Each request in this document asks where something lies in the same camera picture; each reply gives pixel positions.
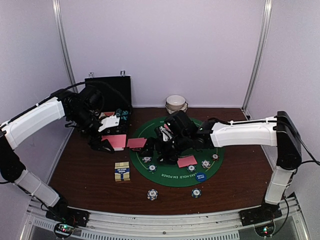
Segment gold blue card box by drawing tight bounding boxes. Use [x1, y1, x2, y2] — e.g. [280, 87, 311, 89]
[114, 161, 131, 182]

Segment green blue chip stack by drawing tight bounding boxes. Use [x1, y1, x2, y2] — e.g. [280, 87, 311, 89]
[191, 188, 202, 199]

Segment black poker chip case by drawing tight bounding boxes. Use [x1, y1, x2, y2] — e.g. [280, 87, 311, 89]
[85, 76, 133, 136]

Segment card pack in case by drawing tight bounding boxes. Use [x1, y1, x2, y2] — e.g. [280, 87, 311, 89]
[99, 111, 115, 118]

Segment round green poker mat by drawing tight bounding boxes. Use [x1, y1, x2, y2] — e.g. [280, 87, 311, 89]
[129, 115, 225, 188]

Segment brown black chip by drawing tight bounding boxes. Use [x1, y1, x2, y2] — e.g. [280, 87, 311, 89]
[212, 153, 220, 161]

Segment blue tan ten chip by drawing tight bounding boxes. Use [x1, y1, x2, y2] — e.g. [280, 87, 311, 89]
[142, 156, 152, 163]

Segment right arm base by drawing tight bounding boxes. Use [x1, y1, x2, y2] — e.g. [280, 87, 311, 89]
[239, 206, 283, 226]

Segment white ceramic bowl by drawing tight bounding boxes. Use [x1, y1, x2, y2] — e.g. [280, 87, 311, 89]
[166, 95, 186, 111]

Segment white lower bowl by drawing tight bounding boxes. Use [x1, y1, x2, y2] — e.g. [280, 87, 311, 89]
[165, 102, 189, 114]

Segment blue tan chip stack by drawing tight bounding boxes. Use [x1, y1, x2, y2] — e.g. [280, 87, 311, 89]
[147, 189, 159, 201]

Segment blue small blind button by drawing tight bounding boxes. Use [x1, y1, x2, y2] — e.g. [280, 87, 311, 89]
[195, 172, 207, 182]

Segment red-backed card deck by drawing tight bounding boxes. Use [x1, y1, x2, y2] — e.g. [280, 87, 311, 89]
[102, 134, 127, 151]

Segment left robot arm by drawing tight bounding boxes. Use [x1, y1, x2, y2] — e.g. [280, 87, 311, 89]
[0, 85, 119, 222]

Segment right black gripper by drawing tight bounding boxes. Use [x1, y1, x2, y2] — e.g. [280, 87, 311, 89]
[139, 132, 191, 165]

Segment single red-backed card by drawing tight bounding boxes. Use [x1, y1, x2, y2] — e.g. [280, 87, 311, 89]
[126, 138, 146, 149]

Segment teal chips in case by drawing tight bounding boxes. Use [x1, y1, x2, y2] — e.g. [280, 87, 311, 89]
[115, 108, 130, 121]

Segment red card bottom player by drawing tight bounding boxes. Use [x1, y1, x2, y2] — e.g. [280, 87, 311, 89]
[177, 155, 198, 168]

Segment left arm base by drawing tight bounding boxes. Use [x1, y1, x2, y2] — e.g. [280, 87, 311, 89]
[45, 208, 90, 227]

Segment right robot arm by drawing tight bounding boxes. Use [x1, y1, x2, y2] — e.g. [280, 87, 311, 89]
[139, 110, 302, 221]

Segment green blue chip bottom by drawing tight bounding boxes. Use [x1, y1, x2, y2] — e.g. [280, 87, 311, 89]
[186, 165, 197, 173]

